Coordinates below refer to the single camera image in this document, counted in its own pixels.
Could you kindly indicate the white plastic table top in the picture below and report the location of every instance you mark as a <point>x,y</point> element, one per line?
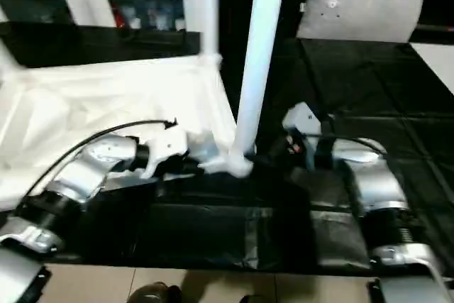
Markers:
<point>106,104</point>

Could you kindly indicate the white plastic table leg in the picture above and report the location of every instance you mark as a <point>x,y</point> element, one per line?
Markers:
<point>259,54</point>
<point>211,8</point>
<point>7,58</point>

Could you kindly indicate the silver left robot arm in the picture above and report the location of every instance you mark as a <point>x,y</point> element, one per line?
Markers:
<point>71,189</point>

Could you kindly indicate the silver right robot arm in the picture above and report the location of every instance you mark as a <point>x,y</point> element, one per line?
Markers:
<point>376,189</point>

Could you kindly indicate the black work mat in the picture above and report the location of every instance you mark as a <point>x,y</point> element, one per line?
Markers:
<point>340,104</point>

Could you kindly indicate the white mug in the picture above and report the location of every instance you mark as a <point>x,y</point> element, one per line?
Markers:
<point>177,25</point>

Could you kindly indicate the grey cushion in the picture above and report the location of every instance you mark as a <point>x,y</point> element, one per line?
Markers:
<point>362,8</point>

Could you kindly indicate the white sheet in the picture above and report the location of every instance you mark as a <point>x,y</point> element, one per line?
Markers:
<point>436,62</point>

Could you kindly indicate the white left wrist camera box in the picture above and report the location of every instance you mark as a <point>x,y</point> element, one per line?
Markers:
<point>167,145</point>

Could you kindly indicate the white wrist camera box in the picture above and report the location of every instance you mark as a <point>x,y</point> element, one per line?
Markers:
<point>167,145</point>
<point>301,120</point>

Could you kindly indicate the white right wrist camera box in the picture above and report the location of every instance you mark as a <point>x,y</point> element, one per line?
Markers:
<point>301,120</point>

